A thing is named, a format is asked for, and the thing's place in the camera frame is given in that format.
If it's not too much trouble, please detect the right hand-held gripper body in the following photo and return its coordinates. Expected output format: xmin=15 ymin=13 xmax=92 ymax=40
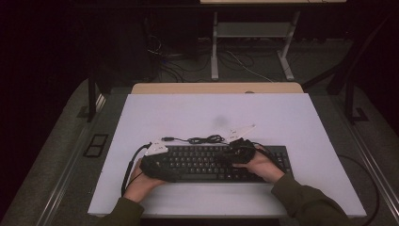
xmin=227 ymin=124 xmax=257 ymax=164

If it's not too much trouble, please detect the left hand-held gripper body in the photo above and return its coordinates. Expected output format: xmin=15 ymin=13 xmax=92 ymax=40
xmin=139 ymin=139 xmax=169 ymax=178

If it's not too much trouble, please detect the black computer keyboard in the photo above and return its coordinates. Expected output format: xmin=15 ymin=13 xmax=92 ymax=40
xmin=156 ymin=144 xmax=294 ymax=184

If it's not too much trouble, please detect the black keyboard cable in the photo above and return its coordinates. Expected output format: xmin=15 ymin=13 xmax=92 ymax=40
xmin=161 ymin=135 xmax=230 ymax=146

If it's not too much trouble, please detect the person's right hand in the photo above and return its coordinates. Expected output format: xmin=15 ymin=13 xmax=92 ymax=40
xmin=233 ymin=153 xmax=286 ymax=185

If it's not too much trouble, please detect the person's left hand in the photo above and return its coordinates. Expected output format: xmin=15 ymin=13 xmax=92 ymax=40
xmin=123 ymin=161 xmax=166 ymax=203

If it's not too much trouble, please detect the black metal stand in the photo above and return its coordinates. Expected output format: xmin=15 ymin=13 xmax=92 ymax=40
xmin=343 ymin=74 xmax=370 ymax=125
xmin=87 ymin=74 xmax=99 ymax=123

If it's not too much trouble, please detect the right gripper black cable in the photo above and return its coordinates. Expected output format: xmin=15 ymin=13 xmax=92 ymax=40
xmin=250 ymin=141 xmax=285 ymax=168

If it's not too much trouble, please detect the black floor socket frame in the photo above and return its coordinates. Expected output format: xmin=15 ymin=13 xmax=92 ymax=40
xmin=83 ymin=134 xmax=109 ymax=158

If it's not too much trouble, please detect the white floor cable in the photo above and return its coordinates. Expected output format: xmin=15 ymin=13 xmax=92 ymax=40
xmin=225 ymin=50 xmax=275 ymax=83

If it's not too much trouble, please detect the aluminium floor rail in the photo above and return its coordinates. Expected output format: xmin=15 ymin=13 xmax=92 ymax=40
xmin=328 ymin=93 xmax=399 ymax=216
xmin=34 ymin=93 xmax=107 ymax=226

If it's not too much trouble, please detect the bundle of black floor cables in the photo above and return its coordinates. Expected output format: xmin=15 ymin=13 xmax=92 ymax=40
xmin=147 ymin=34 xmax=211 ymax=83

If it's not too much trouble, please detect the white metal desk frame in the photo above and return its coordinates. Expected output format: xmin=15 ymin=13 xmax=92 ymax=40
xmin=210 ymin=11 xmax=301 ymax=82

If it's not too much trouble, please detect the long thin black cable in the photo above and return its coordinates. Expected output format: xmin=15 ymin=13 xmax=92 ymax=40
xmin=337 ymin=153 xmax=380 ymax=225

